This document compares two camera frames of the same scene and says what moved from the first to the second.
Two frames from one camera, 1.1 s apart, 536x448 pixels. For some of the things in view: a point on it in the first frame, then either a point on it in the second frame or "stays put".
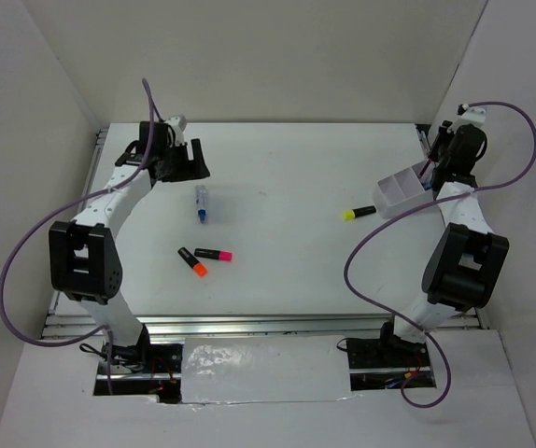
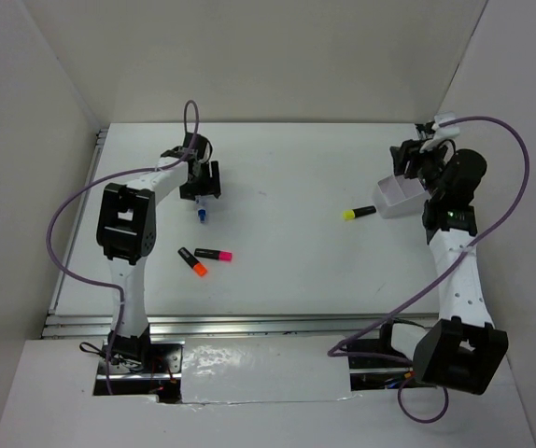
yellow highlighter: x=351 y=214 stays put
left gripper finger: x=199 y=168 to x=215 y=188
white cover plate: x=265 y=369 stays put
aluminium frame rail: x=240 y=326 stays put
